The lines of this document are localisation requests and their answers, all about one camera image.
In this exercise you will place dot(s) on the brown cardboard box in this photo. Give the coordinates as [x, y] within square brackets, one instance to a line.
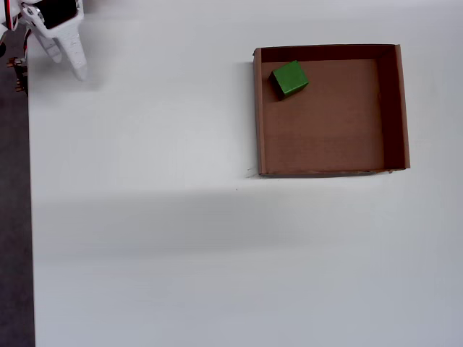
[325, 137]

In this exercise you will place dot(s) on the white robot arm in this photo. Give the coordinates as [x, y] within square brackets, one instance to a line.
[7, 11]

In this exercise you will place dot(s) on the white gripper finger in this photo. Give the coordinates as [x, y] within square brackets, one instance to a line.
[76, 54]
[45, 41]

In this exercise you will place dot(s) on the green cube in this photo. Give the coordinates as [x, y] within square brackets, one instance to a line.
[291, 77]

